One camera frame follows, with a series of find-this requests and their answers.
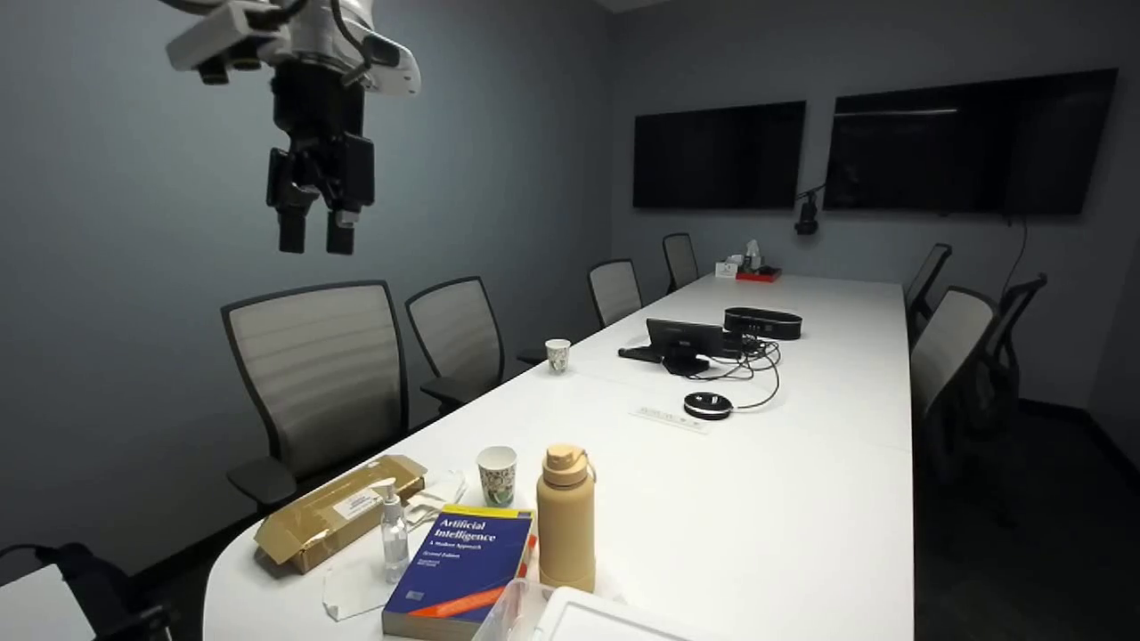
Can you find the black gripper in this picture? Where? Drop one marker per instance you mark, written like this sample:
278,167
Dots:
320,130

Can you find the small transparent pump bottle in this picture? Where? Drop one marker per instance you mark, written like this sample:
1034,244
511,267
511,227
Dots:
392,536

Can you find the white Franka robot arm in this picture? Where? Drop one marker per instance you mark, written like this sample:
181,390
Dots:
322,36

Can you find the white sanitizer bottle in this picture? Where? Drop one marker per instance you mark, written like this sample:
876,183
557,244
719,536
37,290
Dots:
753,256

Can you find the grey mesh office chair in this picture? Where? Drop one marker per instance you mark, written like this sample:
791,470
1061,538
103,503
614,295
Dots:
683,257
459,340
313,377
614,290
1011,343
949,351
928,290

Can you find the plain white paper cup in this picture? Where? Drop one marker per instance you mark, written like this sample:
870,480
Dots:
557,354

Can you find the brown cardboard box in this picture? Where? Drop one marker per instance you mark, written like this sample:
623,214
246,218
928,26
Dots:
339,512

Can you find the paper cup with green print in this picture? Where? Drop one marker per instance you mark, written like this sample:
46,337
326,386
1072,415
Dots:
497,480

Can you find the clear plastic sheet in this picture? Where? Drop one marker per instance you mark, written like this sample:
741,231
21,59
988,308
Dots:
353,594

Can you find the blue hardcover book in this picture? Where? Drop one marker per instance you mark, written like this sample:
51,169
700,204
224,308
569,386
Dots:
461,572

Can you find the tan insulated flask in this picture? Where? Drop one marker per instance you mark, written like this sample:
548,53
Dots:
569,523

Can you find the black touch control console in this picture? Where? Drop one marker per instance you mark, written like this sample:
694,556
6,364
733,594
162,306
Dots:
684,340

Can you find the round black speakerphone puck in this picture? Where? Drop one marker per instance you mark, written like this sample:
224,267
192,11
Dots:
708,404

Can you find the red flat box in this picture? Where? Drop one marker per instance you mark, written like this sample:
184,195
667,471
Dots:
759,277

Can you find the black video bar device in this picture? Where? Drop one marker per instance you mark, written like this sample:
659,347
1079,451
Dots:
765,322

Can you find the clear plastic container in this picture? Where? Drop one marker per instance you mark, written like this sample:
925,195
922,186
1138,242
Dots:
572,619

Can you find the white flat board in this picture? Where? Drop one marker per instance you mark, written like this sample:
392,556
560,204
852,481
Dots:
37,606

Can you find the black conference webcam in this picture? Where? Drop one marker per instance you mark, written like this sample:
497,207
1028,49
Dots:
808,214

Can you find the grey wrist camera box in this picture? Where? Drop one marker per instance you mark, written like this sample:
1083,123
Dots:
219,42

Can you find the black wall television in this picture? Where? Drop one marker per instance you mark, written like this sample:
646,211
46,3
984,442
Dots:
973,143
719,155

